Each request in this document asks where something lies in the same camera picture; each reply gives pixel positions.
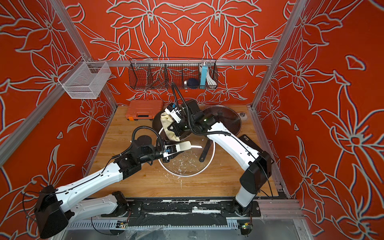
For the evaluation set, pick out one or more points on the orange tool case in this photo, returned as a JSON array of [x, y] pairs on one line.
[[143, 109]]

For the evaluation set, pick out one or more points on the blue round object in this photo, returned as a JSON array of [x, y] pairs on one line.
[[193, 83]]

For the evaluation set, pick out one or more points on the glass pot lid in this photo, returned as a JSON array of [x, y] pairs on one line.
[[230, 119]]

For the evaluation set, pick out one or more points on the black plate with warning label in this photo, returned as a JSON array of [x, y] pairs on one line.
[[252, 142]]

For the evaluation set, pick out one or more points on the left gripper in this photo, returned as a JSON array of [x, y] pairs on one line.
[[180, 151]]

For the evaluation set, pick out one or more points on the yellow cloth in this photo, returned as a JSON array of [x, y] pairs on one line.
[[167, 121]]

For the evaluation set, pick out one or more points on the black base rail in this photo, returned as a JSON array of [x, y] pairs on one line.
[[185, 212]]

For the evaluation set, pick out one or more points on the glass lid with white handle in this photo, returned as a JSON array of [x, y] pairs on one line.
[[193, 161]]

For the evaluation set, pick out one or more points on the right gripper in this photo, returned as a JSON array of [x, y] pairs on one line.
[[176, 129]]

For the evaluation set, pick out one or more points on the pan with white-handled lid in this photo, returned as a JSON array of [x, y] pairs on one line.
[[157, 123]]

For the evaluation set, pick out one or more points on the black wire basket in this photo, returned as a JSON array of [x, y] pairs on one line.
[[161, 73]]

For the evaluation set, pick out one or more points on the light blue white brush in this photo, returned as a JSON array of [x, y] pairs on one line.
[[205, 78]]

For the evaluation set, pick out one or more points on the clear plastic basket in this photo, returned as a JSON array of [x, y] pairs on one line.
[[86, 81]]

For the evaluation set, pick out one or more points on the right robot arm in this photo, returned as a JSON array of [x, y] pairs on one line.
[[186, 116]]

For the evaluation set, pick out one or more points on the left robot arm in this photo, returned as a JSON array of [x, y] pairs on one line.
[[54, 207]]

